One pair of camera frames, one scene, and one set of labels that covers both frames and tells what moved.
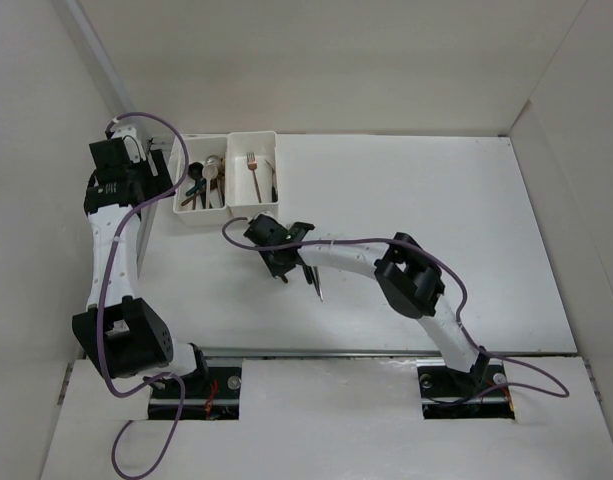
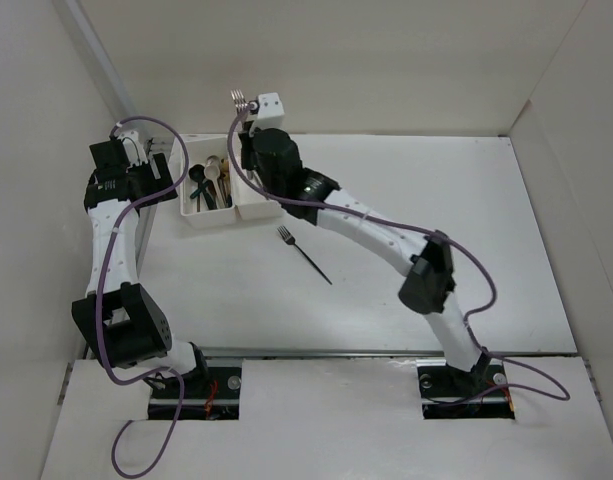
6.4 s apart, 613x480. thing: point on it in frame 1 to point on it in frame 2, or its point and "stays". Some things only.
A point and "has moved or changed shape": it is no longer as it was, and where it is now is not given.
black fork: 308,274 has moved or changed shape
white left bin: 202,195 stays
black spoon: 196,170 has moved or changed shape
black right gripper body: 277,267 to 249,159
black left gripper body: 152,186 stays
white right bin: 252,173 stays
